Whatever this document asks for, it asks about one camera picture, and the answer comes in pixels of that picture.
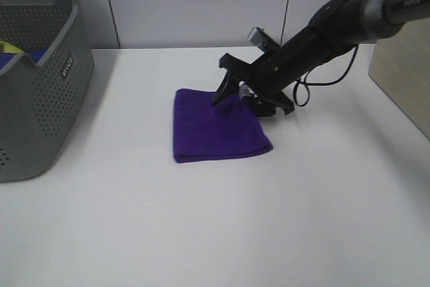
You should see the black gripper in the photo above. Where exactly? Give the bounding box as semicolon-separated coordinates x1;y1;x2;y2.
211;26;350;118

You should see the purple towel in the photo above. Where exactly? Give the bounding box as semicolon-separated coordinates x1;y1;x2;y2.
173;89;273;163

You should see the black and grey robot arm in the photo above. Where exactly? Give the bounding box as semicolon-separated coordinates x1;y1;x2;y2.
212;0;429;117

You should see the beige plastic storage bin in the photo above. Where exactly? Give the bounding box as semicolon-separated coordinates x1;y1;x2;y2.
368;18;429;137

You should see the grey perforated laundry basket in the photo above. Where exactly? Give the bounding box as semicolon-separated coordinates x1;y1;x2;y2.
1;0;95;182

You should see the blue cloth in basket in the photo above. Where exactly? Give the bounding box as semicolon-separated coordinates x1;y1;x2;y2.
1;48;48;69

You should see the yellow-green cloth in basket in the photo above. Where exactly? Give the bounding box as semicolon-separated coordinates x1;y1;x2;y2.
0;40;24;54

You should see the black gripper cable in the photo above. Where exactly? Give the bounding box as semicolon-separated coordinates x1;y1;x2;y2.
292;44;359;108

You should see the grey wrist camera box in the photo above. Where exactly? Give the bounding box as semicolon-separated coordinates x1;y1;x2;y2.
247;27;280;53

